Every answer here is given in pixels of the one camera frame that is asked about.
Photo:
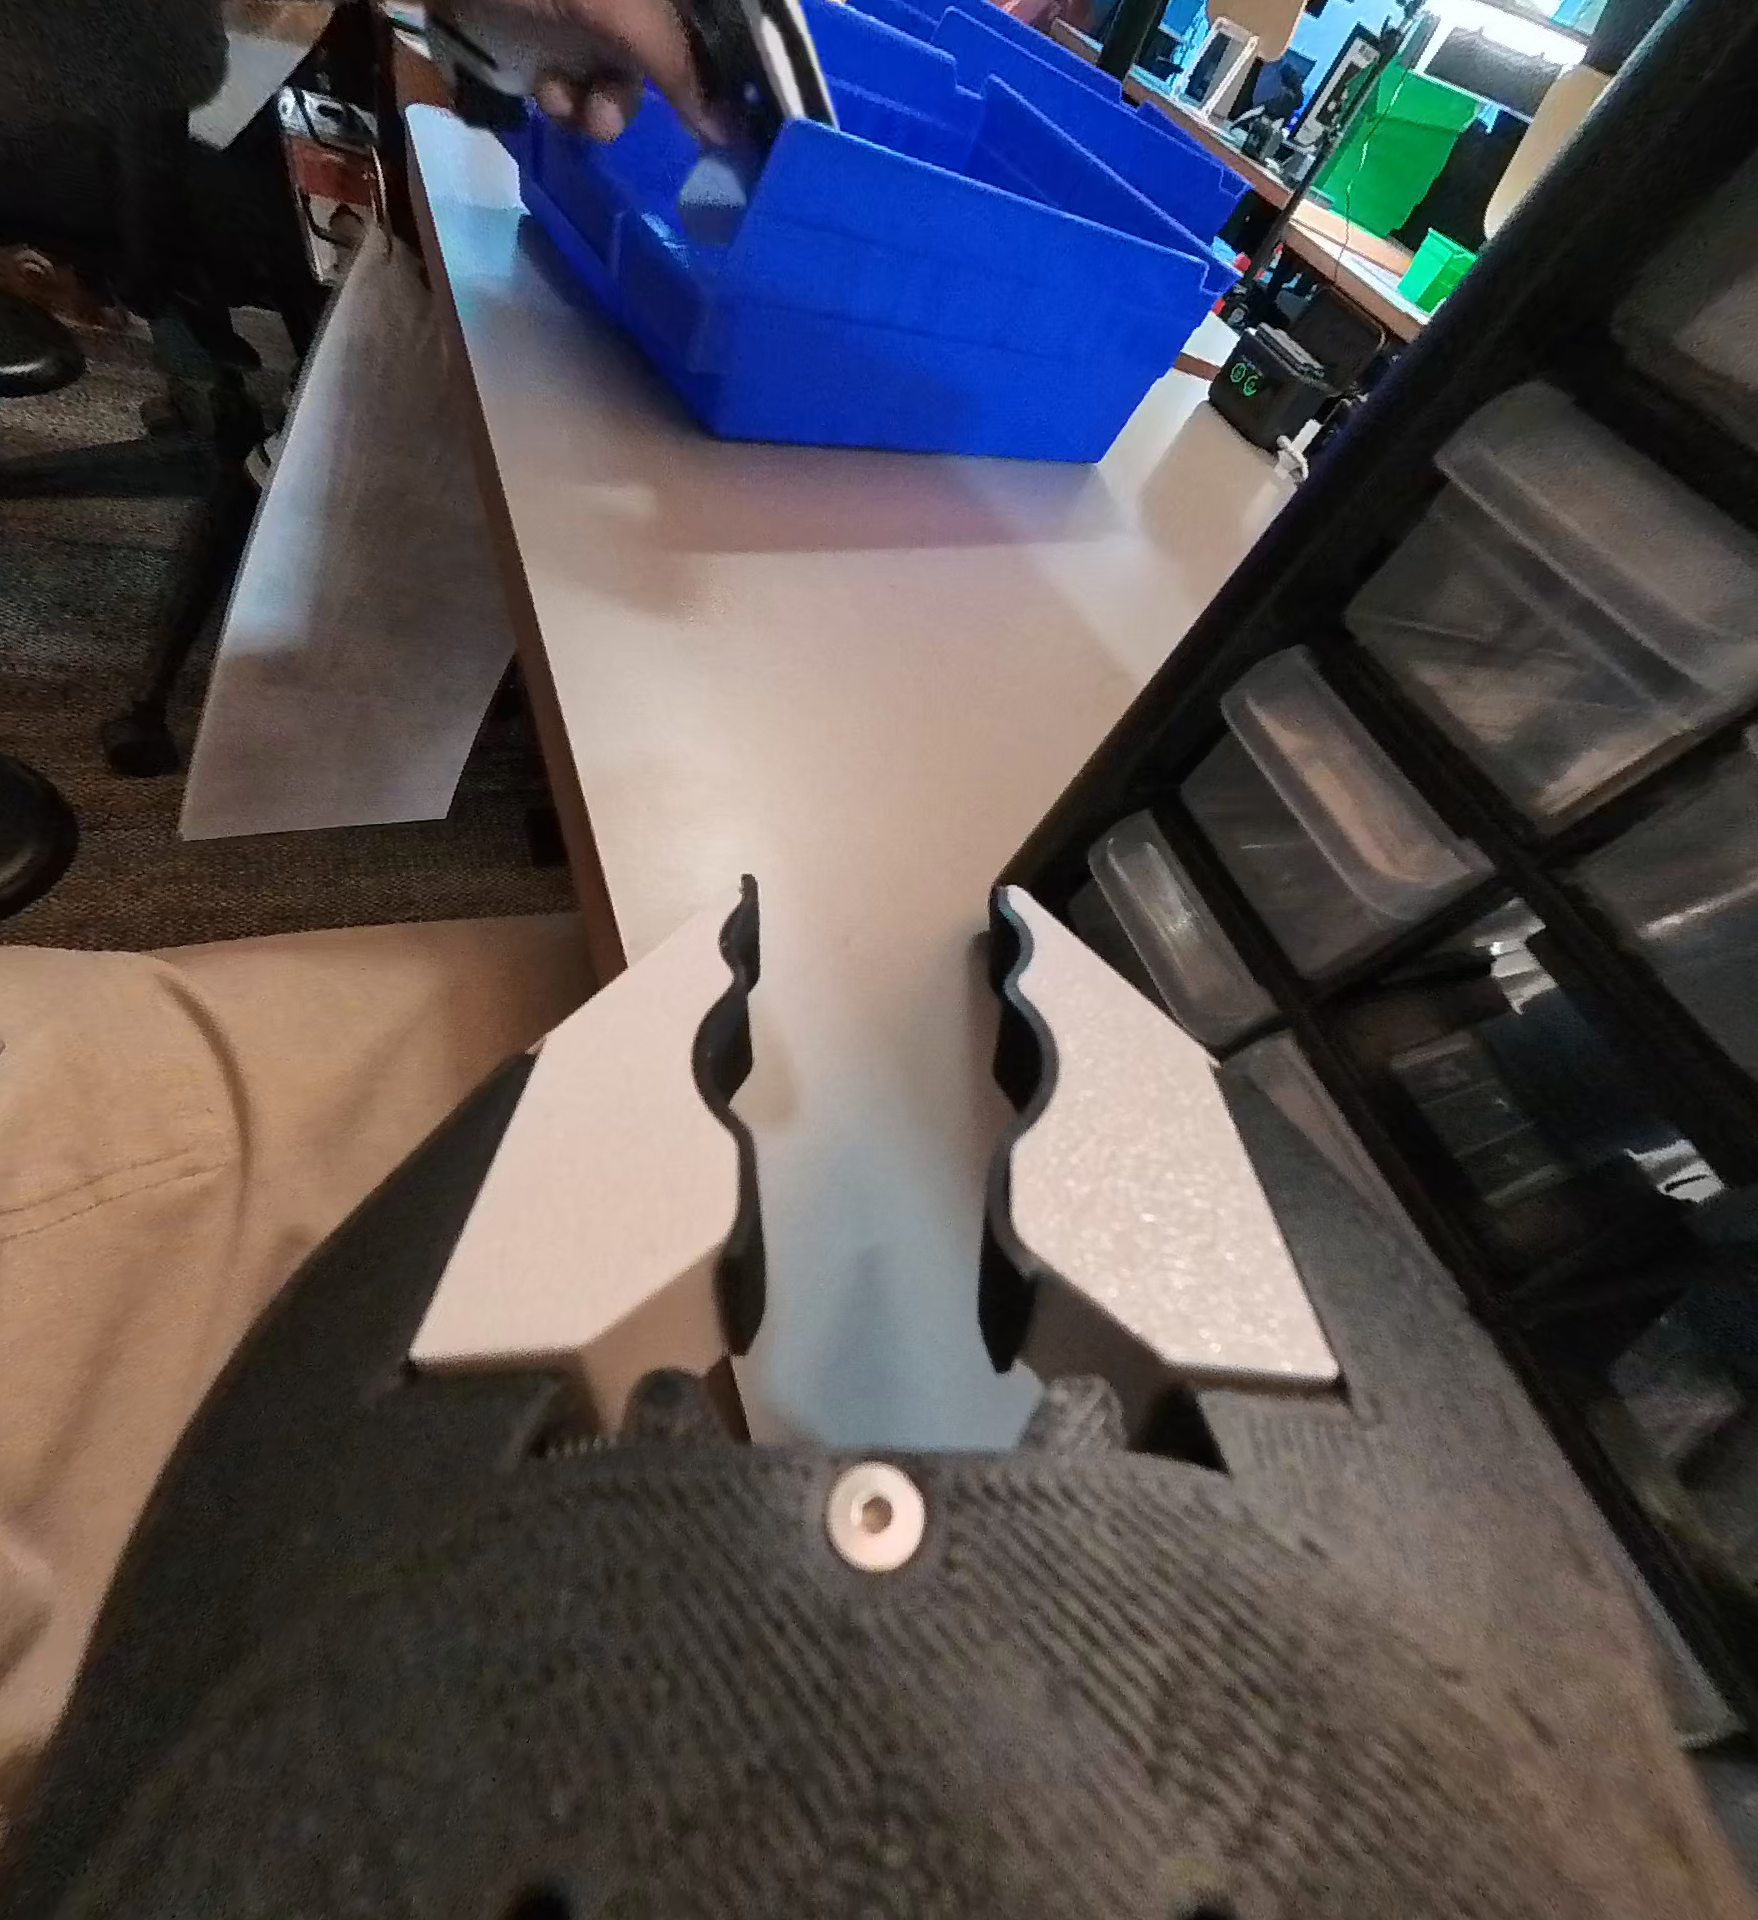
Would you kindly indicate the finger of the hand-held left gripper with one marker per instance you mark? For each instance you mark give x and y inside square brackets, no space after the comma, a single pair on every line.
[806,69]

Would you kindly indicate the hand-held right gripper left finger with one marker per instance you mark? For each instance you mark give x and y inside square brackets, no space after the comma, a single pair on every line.
[579,1201]

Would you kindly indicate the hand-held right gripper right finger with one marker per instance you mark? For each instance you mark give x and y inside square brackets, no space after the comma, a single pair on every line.
[1165,1201]

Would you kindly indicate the blue plastic bin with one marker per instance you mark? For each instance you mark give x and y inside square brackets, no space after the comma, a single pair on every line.
[1088,151]
[894,361]

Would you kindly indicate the black drawer cabinet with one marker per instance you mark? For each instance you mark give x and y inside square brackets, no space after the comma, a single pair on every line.
[1547,1329]

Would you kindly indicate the person's left hand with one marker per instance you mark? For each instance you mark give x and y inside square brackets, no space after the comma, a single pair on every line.
[624,61]

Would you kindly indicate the white board panel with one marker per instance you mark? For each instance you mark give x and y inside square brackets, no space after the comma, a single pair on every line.
[355,601]

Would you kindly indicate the wooden work table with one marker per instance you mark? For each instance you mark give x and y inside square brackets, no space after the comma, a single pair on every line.
[1353,254]

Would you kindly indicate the black power station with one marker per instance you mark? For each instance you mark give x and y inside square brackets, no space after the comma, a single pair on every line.
[1292,383]

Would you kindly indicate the black office chair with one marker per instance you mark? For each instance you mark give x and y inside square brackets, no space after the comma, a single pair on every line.
[145,742]

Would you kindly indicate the small green box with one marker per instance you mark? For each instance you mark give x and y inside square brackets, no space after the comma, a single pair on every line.
[1437,270]

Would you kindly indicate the array of clear drawers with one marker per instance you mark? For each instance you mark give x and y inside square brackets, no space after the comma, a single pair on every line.
[1599,601]

